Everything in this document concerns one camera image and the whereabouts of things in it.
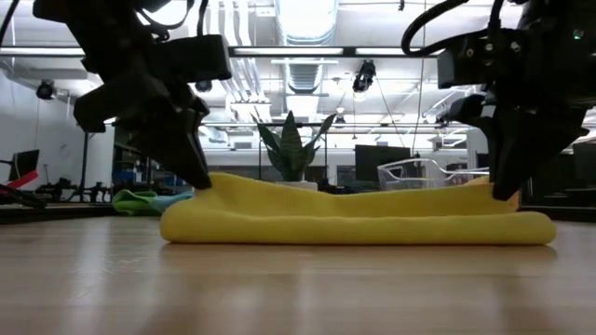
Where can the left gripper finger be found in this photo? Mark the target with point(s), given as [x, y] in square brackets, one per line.
[167, 139]
[198, 125]

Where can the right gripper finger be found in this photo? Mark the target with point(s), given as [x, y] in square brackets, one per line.
[526, 149]

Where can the blue microfiber towel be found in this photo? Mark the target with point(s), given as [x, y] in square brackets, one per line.
[172, 201]

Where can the green microfiber towel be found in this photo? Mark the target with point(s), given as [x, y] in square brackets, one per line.
[132, 202]

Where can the clear plastic basket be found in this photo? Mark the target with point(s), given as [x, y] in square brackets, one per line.
[419, 174]

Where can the yellow microfiber towel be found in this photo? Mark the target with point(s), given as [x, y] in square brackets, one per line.
[349, 218]

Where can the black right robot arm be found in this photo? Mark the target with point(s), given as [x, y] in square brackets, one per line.
[559, 11]

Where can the black ceiling spotlight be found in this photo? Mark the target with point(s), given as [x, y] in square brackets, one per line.
[203, 87]
[441, 118]
[364, 75]
[45, 89]

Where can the black shelving unit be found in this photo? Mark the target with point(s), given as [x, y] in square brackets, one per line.
[125, 163]

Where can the potted plant in white pot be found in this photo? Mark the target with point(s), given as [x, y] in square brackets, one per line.
[291, 149]

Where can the black overhead light bar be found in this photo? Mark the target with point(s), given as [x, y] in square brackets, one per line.
[288, 51]

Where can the black background equipment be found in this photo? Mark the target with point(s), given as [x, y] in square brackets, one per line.
[56, 188]

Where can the small black tilted monitor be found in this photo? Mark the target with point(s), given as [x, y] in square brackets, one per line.
[25, 164]

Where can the wide black monitor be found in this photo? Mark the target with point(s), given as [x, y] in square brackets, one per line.
[382, 158]

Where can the red flat object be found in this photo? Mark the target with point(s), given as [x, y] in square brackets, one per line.
[25, 180]

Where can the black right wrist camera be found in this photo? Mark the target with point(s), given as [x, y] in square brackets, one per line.
[468, 111]

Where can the silver ventilation duct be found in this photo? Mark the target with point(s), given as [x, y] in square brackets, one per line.
[305, 23]

